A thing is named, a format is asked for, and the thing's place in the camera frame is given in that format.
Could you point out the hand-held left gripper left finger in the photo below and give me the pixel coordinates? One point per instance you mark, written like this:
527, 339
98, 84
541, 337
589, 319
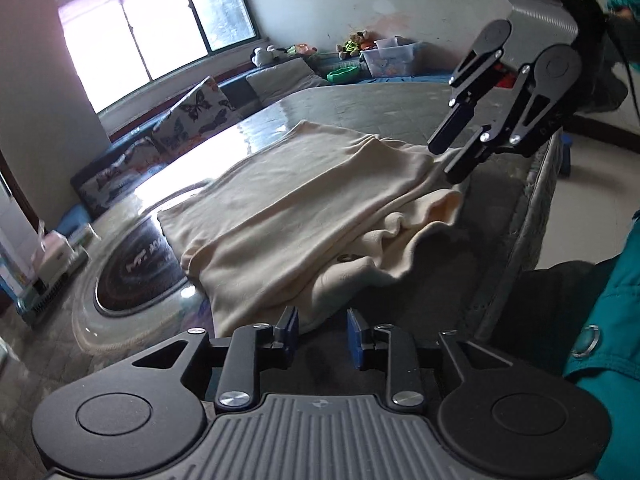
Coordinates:
288, 329

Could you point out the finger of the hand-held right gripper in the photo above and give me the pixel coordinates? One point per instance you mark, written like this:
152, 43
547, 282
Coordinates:
457, 120
467, 162

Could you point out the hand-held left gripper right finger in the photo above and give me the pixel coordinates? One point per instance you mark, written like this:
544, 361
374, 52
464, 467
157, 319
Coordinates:
356, 341

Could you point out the cream cloth garment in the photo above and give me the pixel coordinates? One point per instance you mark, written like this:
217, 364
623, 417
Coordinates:
300, 210

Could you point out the person's right forearm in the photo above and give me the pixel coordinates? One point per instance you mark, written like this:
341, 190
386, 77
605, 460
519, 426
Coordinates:
622, 1

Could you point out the grey mattress bed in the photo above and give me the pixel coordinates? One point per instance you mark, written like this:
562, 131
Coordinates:
505, 200

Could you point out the clear plastic storage box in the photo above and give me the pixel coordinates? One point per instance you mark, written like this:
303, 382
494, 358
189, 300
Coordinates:
392, 57

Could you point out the blue stool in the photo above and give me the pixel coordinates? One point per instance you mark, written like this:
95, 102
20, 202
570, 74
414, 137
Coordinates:
566, 155

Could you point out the green plastic basket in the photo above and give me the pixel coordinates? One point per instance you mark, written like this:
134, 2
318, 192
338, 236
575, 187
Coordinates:
342, 74

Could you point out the brown plush toy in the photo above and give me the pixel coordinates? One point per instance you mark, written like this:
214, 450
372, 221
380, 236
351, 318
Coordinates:
352, 45

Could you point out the person's dark trouser leg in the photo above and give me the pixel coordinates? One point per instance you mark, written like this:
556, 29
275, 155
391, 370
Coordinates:
550, 315

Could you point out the grey cushion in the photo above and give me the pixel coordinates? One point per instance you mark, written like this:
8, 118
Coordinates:
285, 80

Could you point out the white panda plush toy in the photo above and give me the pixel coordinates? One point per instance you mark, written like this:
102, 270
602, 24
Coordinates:
265, 55

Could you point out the butterfly print cushion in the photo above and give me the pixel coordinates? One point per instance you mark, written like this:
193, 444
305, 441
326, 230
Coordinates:
197, 110
117, 175

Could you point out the person's teal jacket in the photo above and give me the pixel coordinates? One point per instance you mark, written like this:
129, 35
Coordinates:
615, 350

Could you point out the white box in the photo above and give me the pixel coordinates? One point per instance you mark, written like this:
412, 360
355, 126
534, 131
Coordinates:
55, 260

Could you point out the large window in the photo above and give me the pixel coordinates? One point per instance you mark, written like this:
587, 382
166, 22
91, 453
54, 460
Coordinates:
150, 20

